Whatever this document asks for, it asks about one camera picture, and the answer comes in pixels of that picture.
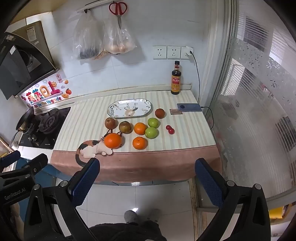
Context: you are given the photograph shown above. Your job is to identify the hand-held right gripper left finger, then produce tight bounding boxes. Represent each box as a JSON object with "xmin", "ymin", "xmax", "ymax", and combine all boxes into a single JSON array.
[{"xmin": 24, "ymin": 158, "xmax": 100, "ymax": 241}]

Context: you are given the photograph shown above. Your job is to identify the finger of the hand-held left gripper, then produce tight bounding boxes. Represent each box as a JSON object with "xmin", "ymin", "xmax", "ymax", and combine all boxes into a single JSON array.
[
  {"xmin": 0, "ymin": 150, "xmax": 21, "ymax": 172},
  {"xmin": 23, "ymin": 153, "xmax": 48, "ymax": 175}
]

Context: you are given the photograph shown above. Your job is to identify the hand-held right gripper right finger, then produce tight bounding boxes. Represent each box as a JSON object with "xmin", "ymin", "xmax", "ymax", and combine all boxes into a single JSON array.
[{"xmin": 195, "ymin": 158, "xmax": 271, "ymax": 241}]

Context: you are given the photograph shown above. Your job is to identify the large orange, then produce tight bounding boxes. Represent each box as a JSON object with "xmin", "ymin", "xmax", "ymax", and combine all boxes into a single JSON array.
[{"xmin": 104, "ymin": 133, "xmax": 122, "ymax": 149}]

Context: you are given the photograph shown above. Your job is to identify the oval floral ceramic plate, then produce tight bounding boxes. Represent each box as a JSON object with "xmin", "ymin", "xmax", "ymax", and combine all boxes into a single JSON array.
[{"xmin": 107, "ymin": 99, "xmax": 153, "ymax": 119}]

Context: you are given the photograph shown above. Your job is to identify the person's left forearm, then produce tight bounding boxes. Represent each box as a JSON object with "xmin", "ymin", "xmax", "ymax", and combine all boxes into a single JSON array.
[{"xmin": 10, "ymin": 203, "xmax": 22, "ymax": 219}]

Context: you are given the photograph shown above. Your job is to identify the black gas stove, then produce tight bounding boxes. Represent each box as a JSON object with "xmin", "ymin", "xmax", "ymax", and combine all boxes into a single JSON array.
[{"xmin": 18, "ymin": 107, "xmax": 71, "ymax": 149}]

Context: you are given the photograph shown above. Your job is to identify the black frying pan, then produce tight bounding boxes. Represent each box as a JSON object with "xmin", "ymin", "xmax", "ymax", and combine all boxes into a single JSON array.
[{"xmin": 9, "ymin": 107, "xmax": 35, "ymax": 149}]

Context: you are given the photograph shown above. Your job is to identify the grey slipper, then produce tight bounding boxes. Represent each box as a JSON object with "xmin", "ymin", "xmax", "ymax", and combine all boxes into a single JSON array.
[{"xmin": 124, "ymin": 210, "xmax": 139, "ymax": 224}]

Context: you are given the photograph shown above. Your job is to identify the striped cat print tablecloth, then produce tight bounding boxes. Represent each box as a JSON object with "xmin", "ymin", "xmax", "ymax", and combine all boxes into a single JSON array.
[{"xmin": 51, "ymin": 90, "xmax": 221, "ymax": 183}]

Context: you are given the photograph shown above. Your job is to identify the blue smartphone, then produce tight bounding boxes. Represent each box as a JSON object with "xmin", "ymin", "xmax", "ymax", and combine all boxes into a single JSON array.
[{"xmin": 177, "ymin": 103, "xmax": 203, "ymax": 113}]

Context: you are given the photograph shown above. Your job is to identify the frosted glass sliding door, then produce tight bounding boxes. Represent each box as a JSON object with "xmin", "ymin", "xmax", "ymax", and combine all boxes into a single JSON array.
[{"xmin": 208, "ymin": 0, "xmax": 296, "ymax": 209}]

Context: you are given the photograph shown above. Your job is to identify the black range hood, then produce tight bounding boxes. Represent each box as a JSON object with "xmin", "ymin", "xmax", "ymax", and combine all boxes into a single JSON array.
[{"xmin": 0, "ymin": 20, "xmax": 60, "ymax": 100}]

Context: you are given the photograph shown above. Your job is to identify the dark sauce bottle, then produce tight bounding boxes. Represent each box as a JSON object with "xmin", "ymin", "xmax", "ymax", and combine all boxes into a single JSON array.
[{"xmin": 171, "ymin": 61, "xmax": 182, "ymax": 95}]

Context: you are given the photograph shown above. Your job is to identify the white charger plug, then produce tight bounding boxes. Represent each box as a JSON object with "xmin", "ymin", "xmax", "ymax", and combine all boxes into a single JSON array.
[{"xmin": 185, "ymin": 47, "xmax": 195, "ymax": 63}]

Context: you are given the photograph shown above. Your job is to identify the plastic bag with dark contents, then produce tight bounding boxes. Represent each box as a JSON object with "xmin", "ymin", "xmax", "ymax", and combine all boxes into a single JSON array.
[{"xmin": 73, "ymin": 10, "xmax": 104, "ymax": 60}]

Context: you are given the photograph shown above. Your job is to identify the plastic bag with eggs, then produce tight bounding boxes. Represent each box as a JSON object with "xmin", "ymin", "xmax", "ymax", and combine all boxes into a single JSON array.
[{"xmin": 102, "ymin": 17, "xmax": 137, "ymax": 55}]

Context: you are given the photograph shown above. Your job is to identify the colourful wall sticker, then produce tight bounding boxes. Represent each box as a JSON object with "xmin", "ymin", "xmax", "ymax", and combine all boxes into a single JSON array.
[{"xmin": 20, "ymin": 74, "xmax": 72, "ymax": 109}]

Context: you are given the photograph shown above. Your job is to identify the black charging cable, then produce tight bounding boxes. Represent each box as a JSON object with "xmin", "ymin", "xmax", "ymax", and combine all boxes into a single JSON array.
[{"xmin": 189, "ymin": 51, "xmax": 214, "ymax": 130}]

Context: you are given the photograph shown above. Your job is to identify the white wall rail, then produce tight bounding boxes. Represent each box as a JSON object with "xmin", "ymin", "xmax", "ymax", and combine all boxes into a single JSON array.
[{"xmin": 77, "ymin": 0, "xmax": 116, "ymax": 13}]

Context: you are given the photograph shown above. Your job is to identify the red handled scissors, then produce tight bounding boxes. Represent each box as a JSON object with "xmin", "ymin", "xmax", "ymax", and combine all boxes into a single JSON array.
[{"xmin": 109, "ymin": 2, "xmax": 128, "ymax": 29}]

